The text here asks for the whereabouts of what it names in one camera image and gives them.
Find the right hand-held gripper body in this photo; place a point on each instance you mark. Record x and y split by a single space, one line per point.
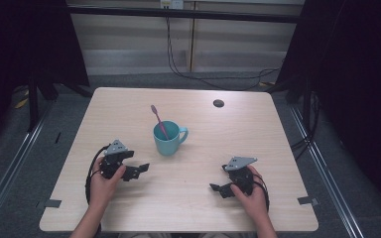
241 180

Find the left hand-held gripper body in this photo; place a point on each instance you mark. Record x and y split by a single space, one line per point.
112 165

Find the teal mug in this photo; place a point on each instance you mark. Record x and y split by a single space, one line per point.
165 147

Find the pink toothbrush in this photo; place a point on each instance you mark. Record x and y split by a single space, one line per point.
158 120

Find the person's right hand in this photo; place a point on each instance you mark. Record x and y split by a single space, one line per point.
256 201

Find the person's left hand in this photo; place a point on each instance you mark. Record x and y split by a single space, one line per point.
101 191

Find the small black floor tape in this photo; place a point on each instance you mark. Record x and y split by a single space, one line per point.
57 137

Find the grey tape strip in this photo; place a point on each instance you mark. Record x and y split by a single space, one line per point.
309 200
53 203

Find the dark round table grommet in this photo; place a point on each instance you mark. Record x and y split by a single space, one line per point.
218 103

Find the black stand pole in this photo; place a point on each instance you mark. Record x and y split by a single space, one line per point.
307 112
33 105

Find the yellow floor scrap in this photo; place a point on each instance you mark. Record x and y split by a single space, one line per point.
21 103

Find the black curtain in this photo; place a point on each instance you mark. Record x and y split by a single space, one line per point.
20 49
354 82

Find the black horizontal bar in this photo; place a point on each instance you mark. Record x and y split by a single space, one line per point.
178 14

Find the metal floor rail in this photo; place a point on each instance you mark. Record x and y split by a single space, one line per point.
327 178
10 168

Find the white wall power outlet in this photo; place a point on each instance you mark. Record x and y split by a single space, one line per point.
172 4

